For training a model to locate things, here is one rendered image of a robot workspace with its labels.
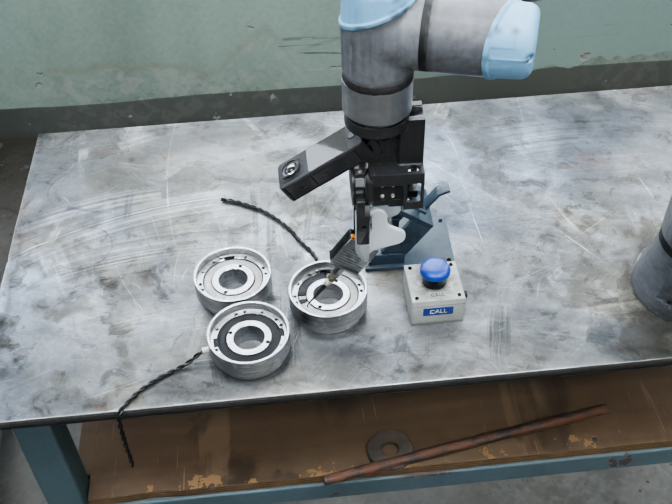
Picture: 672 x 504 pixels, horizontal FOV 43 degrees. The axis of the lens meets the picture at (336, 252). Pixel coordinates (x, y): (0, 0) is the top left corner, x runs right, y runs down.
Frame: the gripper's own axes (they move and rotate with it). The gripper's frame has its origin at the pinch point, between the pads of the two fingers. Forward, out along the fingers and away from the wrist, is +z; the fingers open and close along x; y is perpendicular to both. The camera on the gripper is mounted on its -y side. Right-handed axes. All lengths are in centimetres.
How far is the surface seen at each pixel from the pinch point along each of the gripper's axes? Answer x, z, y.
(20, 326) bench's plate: 1.9, 13.0, -45.6
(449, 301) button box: -2.0, 9.0, 11.6
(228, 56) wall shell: 161, 68, -29
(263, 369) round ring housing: -9.9, 10.7, -12.7
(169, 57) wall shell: 161, 67, -47
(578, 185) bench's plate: 24.6, 13.1, 36.3
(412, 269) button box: 3.9, 8.6, 7.5
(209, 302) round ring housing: 1.3, 9.9, -19.8
